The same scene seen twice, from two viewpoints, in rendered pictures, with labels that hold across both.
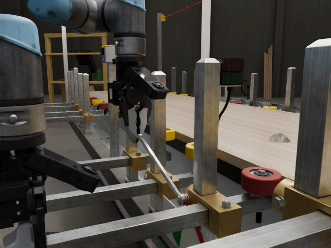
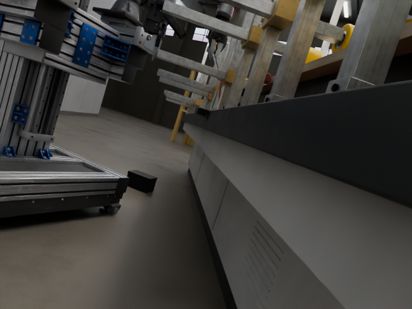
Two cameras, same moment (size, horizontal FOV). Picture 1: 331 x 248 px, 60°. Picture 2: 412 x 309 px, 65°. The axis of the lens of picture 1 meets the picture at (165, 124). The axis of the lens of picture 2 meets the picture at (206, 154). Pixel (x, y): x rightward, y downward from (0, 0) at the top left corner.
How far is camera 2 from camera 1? 0.99 m
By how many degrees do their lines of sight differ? 17
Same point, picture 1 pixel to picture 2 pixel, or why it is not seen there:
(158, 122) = (228, 58)
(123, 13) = not seen: outside the picture
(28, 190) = (161, 21)
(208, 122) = not seen: hidden behind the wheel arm
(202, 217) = (222, 74)
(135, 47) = (226, 9)
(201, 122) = not seen: hidden behind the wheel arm
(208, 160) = (236, 55)
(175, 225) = (209, 70)
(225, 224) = (230, 76)
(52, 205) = (160, 72)
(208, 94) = (245, 24)
